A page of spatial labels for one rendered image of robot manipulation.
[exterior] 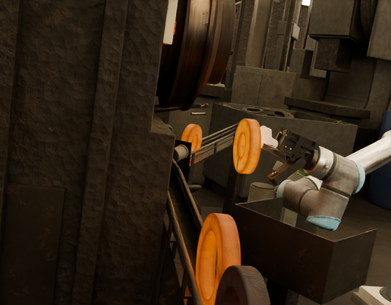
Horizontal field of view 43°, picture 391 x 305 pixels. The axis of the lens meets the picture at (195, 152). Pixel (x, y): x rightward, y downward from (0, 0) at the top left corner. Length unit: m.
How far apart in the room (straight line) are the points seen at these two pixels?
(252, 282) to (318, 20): 4.76
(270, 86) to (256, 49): 4.84
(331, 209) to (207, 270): 0.62
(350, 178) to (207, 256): 0.66
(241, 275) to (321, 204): 0.82
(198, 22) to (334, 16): 3.94
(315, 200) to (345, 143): 2.73
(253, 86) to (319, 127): 2.07
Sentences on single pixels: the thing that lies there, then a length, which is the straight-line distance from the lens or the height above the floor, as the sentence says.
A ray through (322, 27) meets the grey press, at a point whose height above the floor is 1.58.
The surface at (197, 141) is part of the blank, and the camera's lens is 2.13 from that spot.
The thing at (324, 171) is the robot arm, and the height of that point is 0.78.
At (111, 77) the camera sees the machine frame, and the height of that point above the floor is 0.98.
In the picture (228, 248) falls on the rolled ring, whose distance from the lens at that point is 0.84.
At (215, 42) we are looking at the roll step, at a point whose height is 1.10.
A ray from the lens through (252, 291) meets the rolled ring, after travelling 0.70.
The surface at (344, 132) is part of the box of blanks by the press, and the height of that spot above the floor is 0.67.
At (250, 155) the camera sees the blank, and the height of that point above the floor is 0.81.
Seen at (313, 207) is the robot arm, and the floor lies 0.67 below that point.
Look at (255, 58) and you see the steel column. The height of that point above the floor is 1.34.
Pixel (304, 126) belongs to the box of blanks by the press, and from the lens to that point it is 3.94.
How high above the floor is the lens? 1.03
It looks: 10 degrees down
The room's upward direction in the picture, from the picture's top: 9 degrees clockwise
